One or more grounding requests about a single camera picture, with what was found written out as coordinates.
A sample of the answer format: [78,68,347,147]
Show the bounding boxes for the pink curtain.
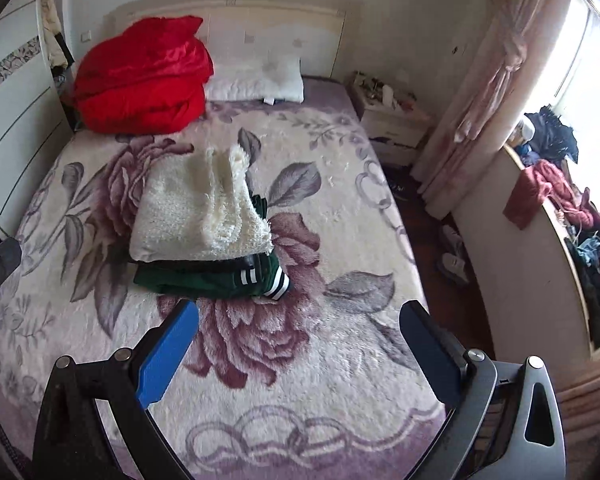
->
[412,0,576,221]

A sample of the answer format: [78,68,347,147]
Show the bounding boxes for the dark shoes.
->
[387,170,416,200]

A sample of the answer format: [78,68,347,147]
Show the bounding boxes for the green jacket with striped cuffs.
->
[132,192,293,302]

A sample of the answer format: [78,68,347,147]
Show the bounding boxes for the cream bed headboard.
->
[102,0,361,81]

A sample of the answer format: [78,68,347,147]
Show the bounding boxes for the white nightstand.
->
[347,72,433,166]

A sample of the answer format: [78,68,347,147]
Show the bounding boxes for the white wardrobe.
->
[0,0,76,241]

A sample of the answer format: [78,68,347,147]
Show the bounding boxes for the red duvet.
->
[72,16,215,136]

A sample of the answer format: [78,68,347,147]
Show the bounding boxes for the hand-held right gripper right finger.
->
[399,300,567,480]

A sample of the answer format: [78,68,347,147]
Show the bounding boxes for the pink ribbed cloth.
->
[555,355,600,441]

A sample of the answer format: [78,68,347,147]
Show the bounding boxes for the white pillow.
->
[203,52,305,106]

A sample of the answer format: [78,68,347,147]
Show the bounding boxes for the floral plush blanket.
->
[0,95,448,480]

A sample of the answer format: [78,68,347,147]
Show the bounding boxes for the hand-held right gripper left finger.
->
[32,299,201,480]

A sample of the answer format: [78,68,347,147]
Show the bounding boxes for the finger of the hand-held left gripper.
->
[0,237,22,311]

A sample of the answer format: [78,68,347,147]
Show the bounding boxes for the dark blue garment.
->
[522,105,580,166]

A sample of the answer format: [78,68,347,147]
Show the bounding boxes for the maroon knit garment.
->
[504,159,596,231]

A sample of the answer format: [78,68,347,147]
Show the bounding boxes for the white fluffy sweater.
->
[129,144,276,263]

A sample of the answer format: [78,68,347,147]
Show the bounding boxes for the beige hanging garment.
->
[40,0,72,68]

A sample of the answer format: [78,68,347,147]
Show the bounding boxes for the pile of mixed clothes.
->
[560,187,600,346]

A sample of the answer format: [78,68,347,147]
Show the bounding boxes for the window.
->
[550,0,600,201]

